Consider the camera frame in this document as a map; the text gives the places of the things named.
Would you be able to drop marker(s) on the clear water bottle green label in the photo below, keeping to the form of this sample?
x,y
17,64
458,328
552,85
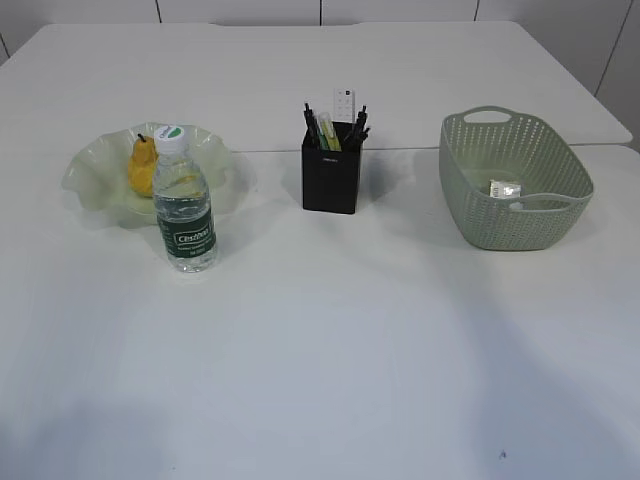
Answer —
x,y
182,203

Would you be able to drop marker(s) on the yellow pear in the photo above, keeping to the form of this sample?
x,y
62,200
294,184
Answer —
x,y
141,166

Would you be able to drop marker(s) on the pale green wavy glass plate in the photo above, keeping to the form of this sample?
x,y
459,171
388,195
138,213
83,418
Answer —
x,y
97,174

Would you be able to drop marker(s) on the green plastic woven basket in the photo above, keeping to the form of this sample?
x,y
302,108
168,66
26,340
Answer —
x,y
492,142

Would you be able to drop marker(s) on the clear plastic ruler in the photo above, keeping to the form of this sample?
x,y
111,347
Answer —
x,y
344,105

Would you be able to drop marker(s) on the black square pen holder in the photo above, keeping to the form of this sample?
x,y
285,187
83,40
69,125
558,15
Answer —
x,y
329,179

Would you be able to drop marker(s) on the black pen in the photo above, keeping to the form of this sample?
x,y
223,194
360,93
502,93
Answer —
x,y
312,128
362,136
359,125

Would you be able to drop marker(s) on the yellow green pen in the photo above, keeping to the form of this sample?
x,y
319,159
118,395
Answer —
x,y
328,131

